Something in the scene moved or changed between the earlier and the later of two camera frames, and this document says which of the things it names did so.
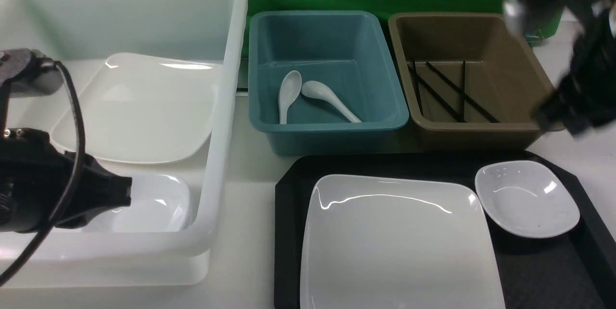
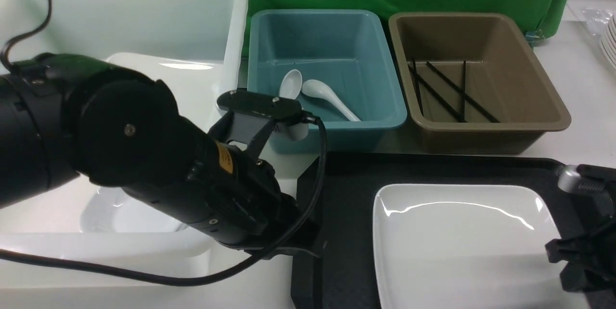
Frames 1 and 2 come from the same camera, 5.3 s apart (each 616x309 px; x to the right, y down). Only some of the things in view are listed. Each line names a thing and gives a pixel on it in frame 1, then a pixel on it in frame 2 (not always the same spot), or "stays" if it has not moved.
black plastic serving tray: [576, 269] -> [344, 276]
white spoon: [315, 89] stays
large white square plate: [372, 242] -> [466, 246]
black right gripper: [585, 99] -> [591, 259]
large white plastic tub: [159, 63] stays
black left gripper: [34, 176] -> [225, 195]
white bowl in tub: [160, 203] stays
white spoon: [289, 91] stays
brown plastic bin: [469, 82] stays
